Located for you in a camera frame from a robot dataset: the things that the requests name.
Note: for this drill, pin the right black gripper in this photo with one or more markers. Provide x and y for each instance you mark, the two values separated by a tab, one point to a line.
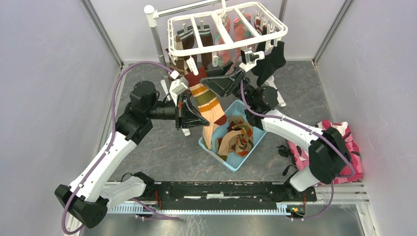
224	85

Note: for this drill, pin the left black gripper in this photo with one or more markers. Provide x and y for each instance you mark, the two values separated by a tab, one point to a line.
186	116

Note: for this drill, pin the brown tan striped sock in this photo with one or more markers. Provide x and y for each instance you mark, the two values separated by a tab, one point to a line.
178	64

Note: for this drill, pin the argyle beige sock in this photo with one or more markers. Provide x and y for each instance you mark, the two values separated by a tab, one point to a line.
244	141

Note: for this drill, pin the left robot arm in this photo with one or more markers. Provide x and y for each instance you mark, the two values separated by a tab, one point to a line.
86	198

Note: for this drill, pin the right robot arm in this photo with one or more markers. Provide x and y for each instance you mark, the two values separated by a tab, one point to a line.
262	113

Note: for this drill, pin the white sock drying rack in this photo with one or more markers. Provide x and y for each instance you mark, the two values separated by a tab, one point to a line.
276	29

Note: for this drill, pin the light blue plastic basket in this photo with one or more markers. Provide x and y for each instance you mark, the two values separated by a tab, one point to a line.
233	162

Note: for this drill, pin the black sock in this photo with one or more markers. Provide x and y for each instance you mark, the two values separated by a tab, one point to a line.
272	62

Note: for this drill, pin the grey sock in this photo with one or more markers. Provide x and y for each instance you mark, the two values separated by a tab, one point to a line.
259	24

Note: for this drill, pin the pink camouflage cloth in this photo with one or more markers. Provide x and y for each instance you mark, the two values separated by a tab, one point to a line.
322	163

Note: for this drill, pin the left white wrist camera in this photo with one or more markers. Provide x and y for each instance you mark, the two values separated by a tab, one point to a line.
177	86

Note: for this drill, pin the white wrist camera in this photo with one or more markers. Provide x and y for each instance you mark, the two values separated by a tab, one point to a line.
250	58
177	86

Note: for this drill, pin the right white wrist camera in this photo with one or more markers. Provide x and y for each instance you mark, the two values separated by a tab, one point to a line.
250	58

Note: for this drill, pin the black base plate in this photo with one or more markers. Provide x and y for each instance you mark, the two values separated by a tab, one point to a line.
224	195

